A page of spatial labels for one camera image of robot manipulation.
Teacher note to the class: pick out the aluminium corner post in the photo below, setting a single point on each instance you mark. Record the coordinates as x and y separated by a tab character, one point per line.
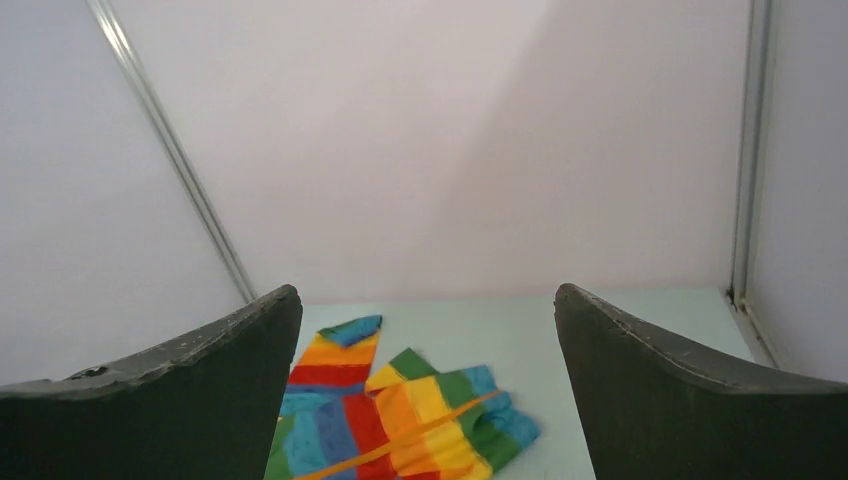
151	105
760	61

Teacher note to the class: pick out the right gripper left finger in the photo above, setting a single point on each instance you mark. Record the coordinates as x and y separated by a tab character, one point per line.
202	405

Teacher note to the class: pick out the right aluminium corner post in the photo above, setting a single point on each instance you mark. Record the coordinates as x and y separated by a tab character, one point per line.
760	61

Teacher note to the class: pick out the left aluminium corner post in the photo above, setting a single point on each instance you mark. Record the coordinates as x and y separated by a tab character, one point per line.
151	105

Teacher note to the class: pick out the rainbow striped jacket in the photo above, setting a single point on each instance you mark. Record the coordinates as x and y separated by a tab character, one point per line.
341	419

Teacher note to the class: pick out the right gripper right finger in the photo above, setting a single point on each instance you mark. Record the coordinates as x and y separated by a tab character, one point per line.
657	405

